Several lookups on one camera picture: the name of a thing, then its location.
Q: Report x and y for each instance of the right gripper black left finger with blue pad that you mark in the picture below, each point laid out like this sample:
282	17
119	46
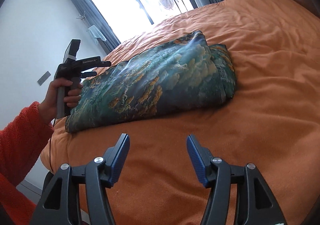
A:
60	200

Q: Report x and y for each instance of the grey wall switch plate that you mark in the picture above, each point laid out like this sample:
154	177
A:
43	78

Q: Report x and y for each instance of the green landscape print garment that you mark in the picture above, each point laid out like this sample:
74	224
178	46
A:
179	75

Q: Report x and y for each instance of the person's left hand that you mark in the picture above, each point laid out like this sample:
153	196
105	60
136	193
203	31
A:
48	108

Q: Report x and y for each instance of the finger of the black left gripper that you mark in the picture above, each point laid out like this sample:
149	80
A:
88	74
105	64

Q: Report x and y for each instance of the orange bed cover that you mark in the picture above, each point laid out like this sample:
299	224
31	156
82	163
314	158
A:
272	120

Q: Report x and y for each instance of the light blue hanging towel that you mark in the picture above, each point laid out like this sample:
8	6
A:
96	34

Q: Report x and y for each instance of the orange fuzzy sleeve forearm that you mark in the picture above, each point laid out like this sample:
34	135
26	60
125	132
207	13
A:
21	144

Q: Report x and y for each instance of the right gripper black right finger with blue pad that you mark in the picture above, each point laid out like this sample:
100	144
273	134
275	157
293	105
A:
255	201

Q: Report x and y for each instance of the grey curtain left side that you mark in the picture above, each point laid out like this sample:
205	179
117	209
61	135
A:
89	13

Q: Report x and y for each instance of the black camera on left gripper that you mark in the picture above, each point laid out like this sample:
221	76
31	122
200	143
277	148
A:
71	51

